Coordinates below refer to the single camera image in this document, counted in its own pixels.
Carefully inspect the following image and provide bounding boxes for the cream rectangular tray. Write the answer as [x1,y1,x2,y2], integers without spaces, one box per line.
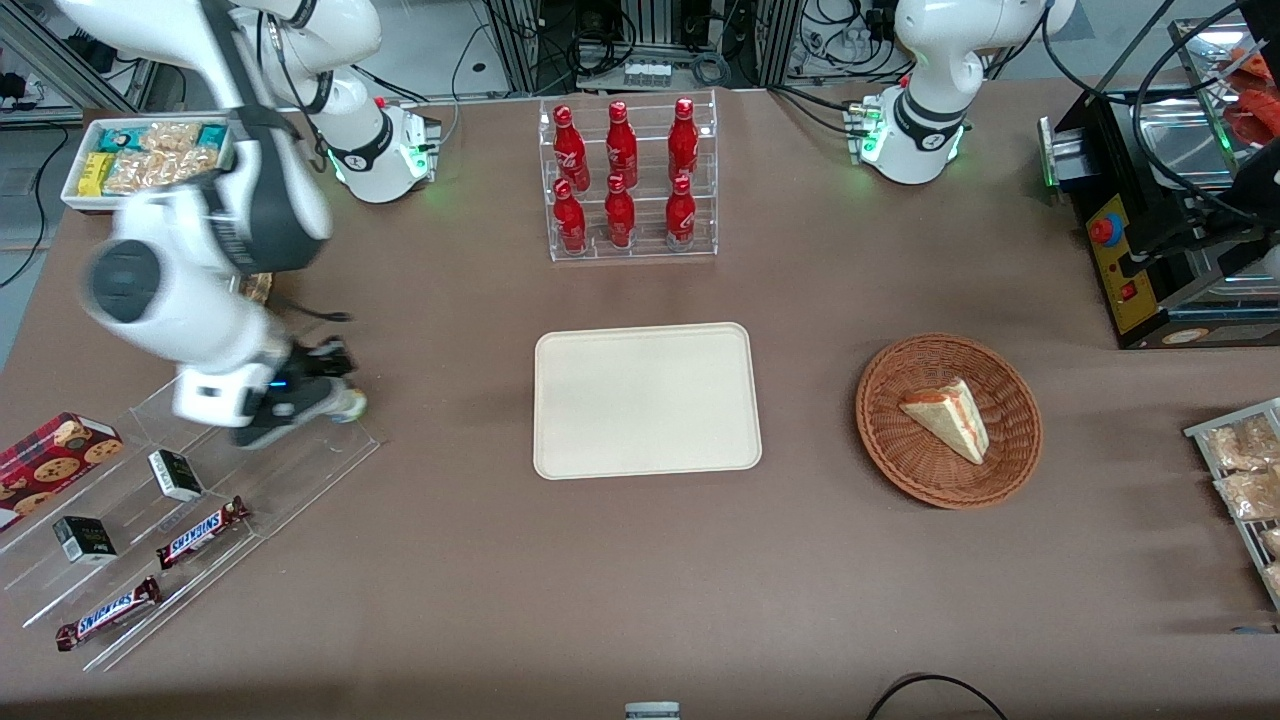
[533,322,763,481]

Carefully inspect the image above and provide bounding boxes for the tray of wrapped snacks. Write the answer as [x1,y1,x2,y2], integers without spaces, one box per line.
[1184,398,1280,613]

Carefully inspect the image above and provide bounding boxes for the small black carton box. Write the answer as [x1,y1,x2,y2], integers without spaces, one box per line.
[148,450,204,502]

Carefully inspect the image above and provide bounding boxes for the clear acrylic tiered stand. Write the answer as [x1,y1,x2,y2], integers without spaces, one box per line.
[0,375,383,673]

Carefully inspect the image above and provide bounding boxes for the Snickers chocolate bar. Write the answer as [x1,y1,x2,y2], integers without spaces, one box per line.
[55,577,161,652]
[155,497,251,571]

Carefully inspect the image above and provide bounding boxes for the red cookie box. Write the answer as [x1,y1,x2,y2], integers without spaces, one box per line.
[0,412,124,531]

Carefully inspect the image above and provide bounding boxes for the black carton box Face print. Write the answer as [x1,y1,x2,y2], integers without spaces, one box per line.
[53,516,118,564]

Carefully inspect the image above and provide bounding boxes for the clear bag of crackers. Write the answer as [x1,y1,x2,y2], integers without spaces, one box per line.
[104,148,219,194]
[140,121,203,153]

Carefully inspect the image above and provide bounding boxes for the white snack bin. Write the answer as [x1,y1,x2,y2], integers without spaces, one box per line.
[62,118,241,213]

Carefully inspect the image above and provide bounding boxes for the red cola bottle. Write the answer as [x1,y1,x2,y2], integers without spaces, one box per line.
[605,173,636,249]
[606,100,639,183]
[668,97,700,181]
[553,178,588,253]
[552,104,589,186]
[665,174,697,246]

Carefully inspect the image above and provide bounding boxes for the clear acrylic bottle rack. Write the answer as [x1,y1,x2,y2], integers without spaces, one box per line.
[538,90,719,263]

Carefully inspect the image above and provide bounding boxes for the brown wicker basket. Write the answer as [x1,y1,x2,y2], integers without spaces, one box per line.
[855,333,1044,510]

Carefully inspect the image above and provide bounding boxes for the triangular sandwich slice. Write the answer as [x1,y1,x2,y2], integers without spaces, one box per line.
[898,377,991,466]

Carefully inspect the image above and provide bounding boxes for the black machine yellow panel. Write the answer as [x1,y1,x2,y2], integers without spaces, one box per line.
[1038,0,1280,351]

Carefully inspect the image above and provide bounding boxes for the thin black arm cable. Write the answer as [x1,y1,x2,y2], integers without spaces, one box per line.
[268,300,353,323]

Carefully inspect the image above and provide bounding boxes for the black cable loop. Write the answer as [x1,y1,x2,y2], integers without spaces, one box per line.
[865,674,1008,720]

